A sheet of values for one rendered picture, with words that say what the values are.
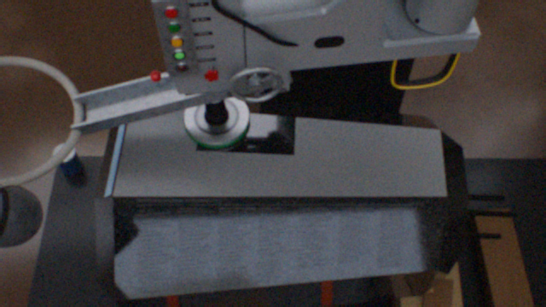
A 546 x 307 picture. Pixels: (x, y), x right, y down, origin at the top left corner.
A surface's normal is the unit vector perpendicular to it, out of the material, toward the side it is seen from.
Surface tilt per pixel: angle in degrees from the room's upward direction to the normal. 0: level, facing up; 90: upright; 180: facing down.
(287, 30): 90
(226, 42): 90
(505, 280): 0
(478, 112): 0
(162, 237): 45
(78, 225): 0
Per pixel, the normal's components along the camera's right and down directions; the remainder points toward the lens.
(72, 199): 0.00, -0.51
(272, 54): 0.13, 0.85
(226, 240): 0.00, 0.24
